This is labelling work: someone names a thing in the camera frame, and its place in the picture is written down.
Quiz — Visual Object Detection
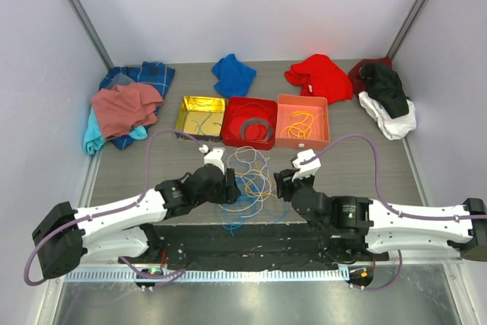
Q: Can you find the blue cable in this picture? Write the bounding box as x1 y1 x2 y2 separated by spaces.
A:
189 96 298 237

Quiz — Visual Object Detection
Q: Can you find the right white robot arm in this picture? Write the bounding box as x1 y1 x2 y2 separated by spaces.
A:
273 169 486 262

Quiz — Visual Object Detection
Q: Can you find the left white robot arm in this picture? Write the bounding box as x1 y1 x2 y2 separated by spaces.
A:
24 164 240 286

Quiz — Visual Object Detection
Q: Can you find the salmon pink square box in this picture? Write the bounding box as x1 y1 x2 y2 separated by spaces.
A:
274 94 330 151

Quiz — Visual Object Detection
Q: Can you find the gold metal tin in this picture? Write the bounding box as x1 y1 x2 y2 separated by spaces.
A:
175 96 227 142

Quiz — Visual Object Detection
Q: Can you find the red square box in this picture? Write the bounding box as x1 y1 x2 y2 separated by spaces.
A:
221 97 278 151

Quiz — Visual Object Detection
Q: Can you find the white cloth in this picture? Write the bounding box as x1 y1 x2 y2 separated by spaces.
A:
358 91 417 141

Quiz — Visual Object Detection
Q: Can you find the salmon pink cloth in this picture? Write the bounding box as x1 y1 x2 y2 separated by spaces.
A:
91 83 164 140

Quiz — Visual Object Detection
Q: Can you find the blue plaid cloth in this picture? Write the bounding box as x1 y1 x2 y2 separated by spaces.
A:
99 62 176 131

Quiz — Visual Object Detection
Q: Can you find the dark red cloth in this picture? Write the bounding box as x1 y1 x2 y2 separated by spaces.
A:
348 57 393 97

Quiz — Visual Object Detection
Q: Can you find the light blue cloth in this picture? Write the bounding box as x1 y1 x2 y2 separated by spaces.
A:
82 109 148 155

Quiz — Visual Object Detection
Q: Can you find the black cloth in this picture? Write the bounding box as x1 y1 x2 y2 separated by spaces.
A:
359 62 409 119

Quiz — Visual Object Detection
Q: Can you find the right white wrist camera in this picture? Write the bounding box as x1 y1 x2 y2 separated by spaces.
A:
291 149 321 181

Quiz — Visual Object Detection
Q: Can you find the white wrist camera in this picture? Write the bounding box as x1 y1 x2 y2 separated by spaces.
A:
291 149 321 181
199 144 225 174

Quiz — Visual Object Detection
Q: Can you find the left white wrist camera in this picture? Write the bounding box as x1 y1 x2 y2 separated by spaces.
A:
199 144 225 174

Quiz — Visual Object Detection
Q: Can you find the white cable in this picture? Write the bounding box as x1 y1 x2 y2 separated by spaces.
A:
224 145 278 218

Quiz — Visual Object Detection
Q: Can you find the grey tape ring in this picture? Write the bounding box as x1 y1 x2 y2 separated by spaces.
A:
238 118 275 142

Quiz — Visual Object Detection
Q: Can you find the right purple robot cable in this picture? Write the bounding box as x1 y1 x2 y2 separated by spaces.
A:
304 133 487 221

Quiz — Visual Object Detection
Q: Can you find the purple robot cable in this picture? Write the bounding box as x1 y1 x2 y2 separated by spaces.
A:
23 129 206 288
304 133 487 221

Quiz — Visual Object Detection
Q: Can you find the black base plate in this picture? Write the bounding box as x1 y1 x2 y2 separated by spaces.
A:
126 223 390 272

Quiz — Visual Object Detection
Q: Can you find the white slotted cable duct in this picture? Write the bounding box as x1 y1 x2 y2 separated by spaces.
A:
65 266 349 283

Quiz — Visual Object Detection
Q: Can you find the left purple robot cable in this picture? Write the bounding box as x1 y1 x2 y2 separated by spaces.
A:
23 129 206 288

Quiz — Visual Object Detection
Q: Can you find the right corner aluminium post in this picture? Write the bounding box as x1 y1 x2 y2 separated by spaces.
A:
387 0 428 61

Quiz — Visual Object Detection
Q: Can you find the corner aluminium post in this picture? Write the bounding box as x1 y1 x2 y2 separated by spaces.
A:
67 0 114 69
387 0 428 61

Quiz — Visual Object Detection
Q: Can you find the left corner aluminium post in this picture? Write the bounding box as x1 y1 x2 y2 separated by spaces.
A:
67 0 114 69

